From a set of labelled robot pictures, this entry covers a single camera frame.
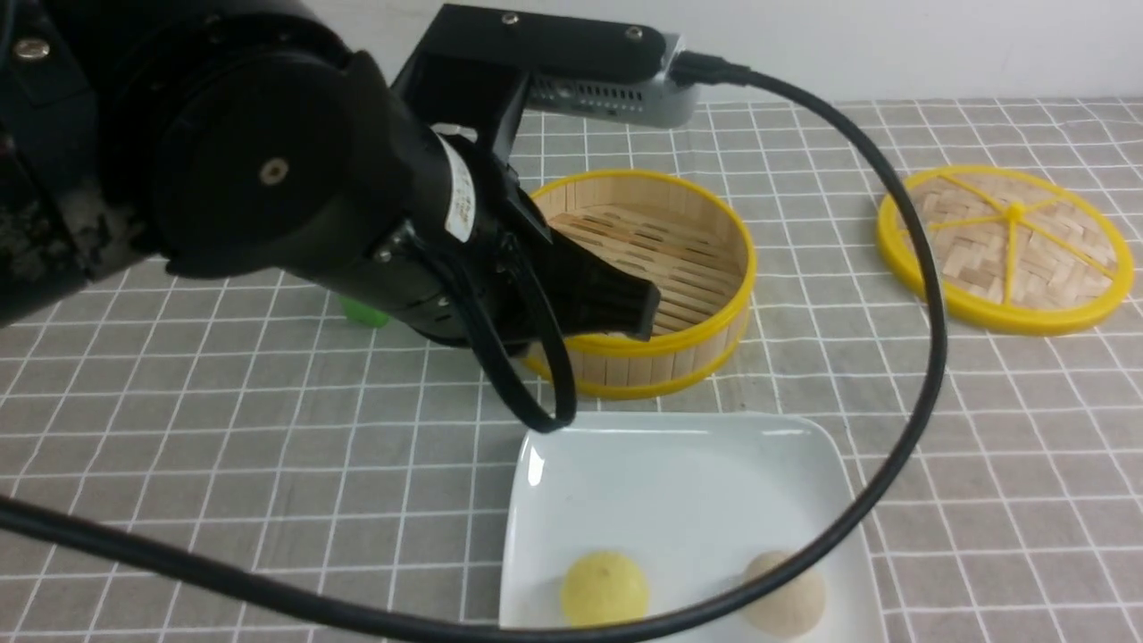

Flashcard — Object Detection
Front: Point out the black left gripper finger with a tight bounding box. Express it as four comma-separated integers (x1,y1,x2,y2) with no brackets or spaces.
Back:
536,231,660,341

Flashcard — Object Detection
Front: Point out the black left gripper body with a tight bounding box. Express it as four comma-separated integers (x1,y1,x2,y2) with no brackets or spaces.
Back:
375,134,559,347

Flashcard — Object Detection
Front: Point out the yellow steamed bun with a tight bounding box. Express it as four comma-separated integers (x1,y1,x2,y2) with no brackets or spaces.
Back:
559,550,652,628

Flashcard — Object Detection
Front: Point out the beige steamed bun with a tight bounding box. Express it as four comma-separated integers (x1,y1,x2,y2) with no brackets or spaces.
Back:
740,569,828,638

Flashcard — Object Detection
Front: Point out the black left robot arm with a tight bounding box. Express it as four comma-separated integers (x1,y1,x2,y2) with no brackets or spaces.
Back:
3,1,665,346

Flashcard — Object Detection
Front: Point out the white square plate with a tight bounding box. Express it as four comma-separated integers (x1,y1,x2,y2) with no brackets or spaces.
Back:
498,412,854,630

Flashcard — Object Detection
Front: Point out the bamboo steamer basket yellow rim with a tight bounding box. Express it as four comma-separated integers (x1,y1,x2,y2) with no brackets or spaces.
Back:
531,170,758,400

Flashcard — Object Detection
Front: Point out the green cube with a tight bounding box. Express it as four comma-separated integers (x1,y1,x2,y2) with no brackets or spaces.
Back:
338,296,389,329

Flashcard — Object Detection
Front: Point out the bamboo steamer lid yellow rim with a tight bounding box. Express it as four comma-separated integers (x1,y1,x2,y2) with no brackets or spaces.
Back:
904,164,1135,337

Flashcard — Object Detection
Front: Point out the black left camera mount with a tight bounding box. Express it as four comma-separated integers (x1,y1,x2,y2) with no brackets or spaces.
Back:
393,5,666,162

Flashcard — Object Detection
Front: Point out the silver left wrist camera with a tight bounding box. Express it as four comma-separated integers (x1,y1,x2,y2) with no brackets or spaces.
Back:
526,33,701,129

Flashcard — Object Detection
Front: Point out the black left camera cable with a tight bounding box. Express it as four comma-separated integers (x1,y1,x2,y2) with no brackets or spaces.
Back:
0,53,948,643

